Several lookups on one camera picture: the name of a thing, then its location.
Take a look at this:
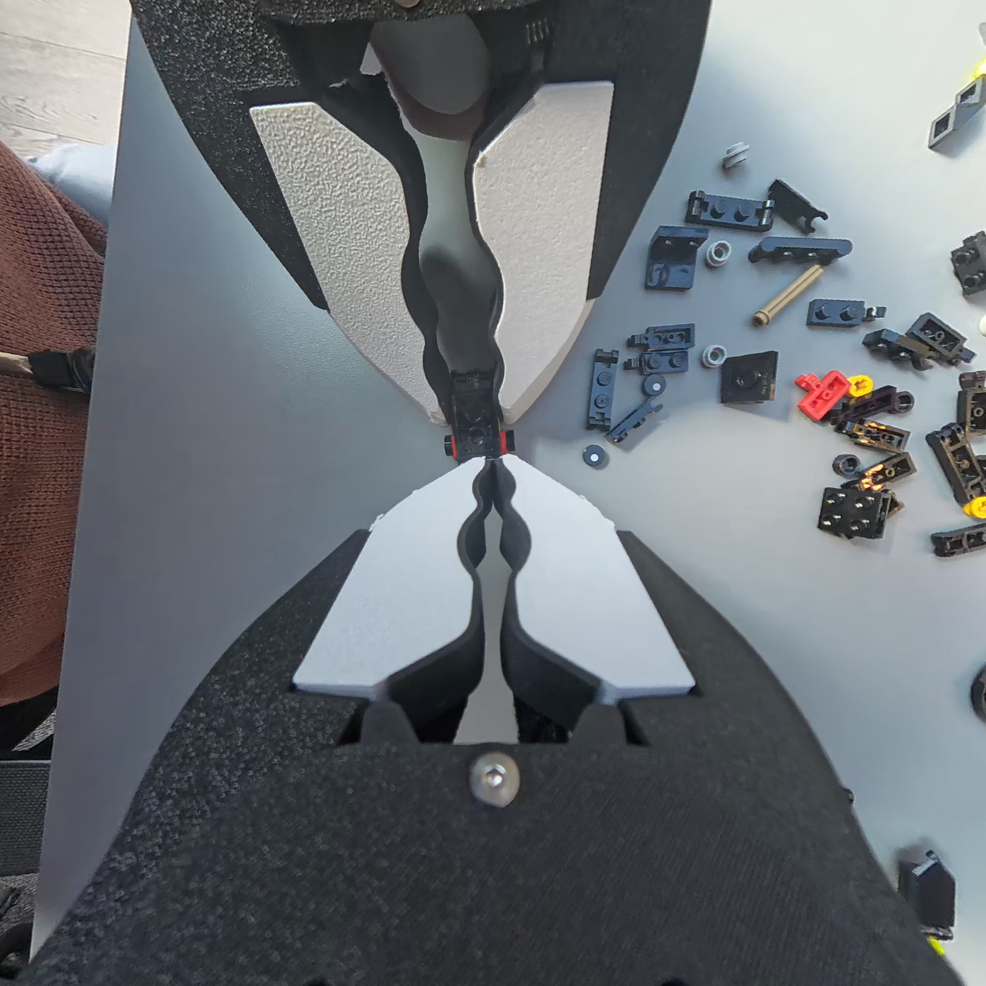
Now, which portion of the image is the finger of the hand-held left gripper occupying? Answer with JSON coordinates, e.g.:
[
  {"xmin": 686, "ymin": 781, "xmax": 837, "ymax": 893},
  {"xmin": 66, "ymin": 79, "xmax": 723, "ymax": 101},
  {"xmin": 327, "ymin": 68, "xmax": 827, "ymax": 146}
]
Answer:
[
  {"xmin": 467, "ymin": 79, "xmax": 617, "ymax": 423},
  {"xmin": 249, "ymin": 99, "xmax": 457, "ymax": 425}
]

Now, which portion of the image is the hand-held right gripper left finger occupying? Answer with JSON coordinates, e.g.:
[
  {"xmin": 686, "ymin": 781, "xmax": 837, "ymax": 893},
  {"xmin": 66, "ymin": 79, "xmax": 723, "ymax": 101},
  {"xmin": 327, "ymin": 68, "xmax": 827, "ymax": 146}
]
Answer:
[{"xmin": 293, "ymin": 456, "xmax": 494, "ymax": 706}]

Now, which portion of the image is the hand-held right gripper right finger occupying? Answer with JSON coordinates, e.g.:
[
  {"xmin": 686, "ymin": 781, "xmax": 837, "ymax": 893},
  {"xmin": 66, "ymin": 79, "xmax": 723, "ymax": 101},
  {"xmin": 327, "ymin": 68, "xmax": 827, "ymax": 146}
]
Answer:
[{"xmin": 493, "ymin": 454, "xmax": 698, "ymax": 706}]

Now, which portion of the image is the small black toy brick car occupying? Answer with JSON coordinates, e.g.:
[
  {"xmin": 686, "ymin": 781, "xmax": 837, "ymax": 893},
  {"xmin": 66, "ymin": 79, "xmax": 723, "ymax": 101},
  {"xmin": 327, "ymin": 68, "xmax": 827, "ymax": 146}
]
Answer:
[{"xmin": 443, "ymin": 368, "xmax": 513, "ymax": 463}]

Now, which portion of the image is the grey desk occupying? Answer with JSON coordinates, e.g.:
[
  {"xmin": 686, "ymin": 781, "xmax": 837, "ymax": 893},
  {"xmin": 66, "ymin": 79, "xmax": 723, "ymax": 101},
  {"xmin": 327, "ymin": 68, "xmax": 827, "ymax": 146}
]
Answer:
[{"xmin": 29, "ymin": 0, "xmax": 986, "ymax": 964}]

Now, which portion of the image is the pale blue cloth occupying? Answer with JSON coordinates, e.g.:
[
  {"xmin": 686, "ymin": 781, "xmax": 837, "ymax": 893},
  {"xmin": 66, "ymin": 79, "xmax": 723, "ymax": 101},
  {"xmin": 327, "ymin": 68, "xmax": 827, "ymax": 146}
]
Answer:
[{"xmin": 31, "ymin": 141, "xmax": 118, "ymax": 231}]

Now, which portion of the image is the tan toy bar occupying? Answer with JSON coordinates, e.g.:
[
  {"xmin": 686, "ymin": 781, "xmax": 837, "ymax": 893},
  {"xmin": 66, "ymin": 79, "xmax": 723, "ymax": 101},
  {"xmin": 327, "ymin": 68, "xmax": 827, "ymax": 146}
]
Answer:
[{"xmin": 753, "ymin": 266, "xmax": 825, "ymax": 326}]

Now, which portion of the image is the pile of dark toy bricks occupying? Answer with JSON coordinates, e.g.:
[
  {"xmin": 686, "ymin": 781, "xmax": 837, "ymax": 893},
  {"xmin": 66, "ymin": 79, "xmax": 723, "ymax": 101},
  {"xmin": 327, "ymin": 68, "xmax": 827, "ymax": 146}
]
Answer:
[{"xmin": 585, "ymin": 179, "xmax": 986, "ymax": 557}]

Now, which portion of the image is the red clip brick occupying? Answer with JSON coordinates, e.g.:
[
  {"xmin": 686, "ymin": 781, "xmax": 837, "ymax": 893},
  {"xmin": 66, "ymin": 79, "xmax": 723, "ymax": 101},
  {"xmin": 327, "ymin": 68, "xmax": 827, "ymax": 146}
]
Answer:
[{"xmin": 795, "ymin": 370, "xmax": 850, "ymax": 419}]

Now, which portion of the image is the person's brown sweater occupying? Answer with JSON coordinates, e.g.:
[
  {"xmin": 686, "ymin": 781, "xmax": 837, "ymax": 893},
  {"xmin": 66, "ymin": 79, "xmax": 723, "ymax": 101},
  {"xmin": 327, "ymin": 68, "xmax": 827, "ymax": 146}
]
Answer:
[{"xmin": 0, "ymin": 139, "xmax": 109, "ymax": 706}]

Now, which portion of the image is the red yellow black brick model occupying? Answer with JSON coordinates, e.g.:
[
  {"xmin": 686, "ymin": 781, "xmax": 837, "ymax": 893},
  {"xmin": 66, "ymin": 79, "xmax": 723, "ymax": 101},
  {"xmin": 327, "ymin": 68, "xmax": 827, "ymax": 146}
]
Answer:
[{"xmin": 897, "ymin": 849, "xmax": 958, "ymax": 956}]

